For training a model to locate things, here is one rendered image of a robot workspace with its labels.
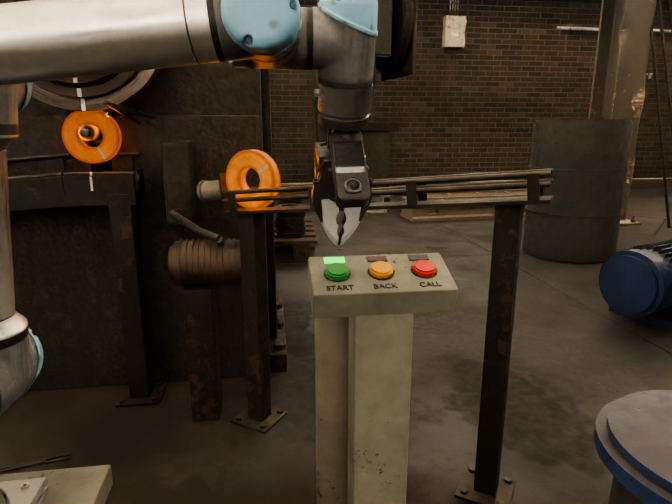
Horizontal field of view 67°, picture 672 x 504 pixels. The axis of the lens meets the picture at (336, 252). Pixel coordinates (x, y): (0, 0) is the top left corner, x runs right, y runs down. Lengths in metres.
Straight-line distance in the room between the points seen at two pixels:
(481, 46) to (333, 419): 7.56
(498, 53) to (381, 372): 7.72
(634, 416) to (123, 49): 0.81
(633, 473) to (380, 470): 0.42
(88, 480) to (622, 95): 4.71
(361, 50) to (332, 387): 0.65
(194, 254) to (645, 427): 1.07
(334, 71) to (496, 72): 7.73
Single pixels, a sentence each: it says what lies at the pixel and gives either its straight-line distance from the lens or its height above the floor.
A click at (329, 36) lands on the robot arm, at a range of 0.67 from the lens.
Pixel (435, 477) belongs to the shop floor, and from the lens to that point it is 1.38.
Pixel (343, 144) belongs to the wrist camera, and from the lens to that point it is 0.71.
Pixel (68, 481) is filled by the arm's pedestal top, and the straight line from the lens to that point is 0.96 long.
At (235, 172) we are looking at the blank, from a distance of 1.36.
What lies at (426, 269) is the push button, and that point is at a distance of 0.86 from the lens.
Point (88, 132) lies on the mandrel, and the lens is 1.57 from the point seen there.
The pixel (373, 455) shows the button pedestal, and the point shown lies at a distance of 0.97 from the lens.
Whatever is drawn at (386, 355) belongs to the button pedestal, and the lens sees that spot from 0.87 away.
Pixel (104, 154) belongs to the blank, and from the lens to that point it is 1.61.
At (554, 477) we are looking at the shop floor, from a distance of 1.46.
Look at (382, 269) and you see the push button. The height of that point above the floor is 0.61.
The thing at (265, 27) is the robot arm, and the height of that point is 0.93.
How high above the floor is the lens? 0.84
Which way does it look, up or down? 14 degrees down
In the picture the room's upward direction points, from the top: straight up
